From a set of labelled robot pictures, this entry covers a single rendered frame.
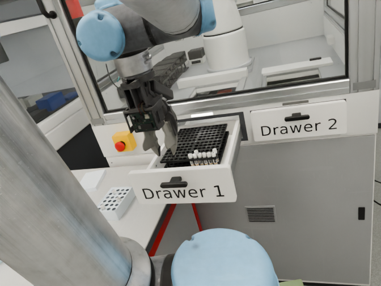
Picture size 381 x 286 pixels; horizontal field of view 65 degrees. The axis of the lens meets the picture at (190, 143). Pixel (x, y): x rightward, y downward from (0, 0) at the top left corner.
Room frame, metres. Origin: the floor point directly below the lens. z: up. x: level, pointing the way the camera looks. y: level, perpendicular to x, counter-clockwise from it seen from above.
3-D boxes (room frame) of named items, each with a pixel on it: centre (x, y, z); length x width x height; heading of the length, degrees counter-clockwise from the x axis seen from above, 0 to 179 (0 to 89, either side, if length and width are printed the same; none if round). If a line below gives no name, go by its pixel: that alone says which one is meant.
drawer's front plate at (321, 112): (0.87, -0.35, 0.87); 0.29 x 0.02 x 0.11; 68
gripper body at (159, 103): (0.64, 0.07, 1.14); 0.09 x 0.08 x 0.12; 158
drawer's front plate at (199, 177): (0.69, 0.06, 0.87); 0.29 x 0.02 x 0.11; 68
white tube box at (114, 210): (0.83, 0.29, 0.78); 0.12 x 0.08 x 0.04; 157
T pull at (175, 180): (0.66, 0.07, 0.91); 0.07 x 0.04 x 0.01; 68
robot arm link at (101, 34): (0.54, 0.07, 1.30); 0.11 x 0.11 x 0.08; 80
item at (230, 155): (0.88, -0.02, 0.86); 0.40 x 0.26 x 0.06; 158
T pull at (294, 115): (0.84, -0.35, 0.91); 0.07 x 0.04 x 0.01; 68
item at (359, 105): (1.42, -0.28, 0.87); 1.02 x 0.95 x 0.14; 68
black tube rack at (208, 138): (0.87, -0.02, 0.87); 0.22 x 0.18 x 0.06; 158
